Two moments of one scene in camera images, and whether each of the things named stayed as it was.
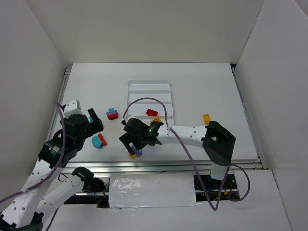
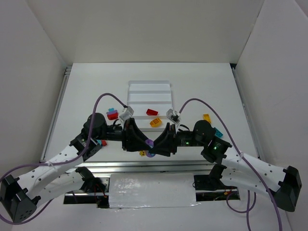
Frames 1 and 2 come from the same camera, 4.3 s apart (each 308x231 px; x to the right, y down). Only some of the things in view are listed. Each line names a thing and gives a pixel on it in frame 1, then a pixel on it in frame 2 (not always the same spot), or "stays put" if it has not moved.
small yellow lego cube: (133, 156) -> (143, 153)
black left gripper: (95, 122) -> (126, 135)
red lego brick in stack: (112, 116) stays put
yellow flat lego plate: (206, 118) stays put
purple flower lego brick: (138, 153) -> (150, 143)
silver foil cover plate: (154, 190) stays put
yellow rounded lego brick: (157, 120) stays put
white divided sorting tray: (147, 109) stays put
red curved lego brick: (151, 112) stays put
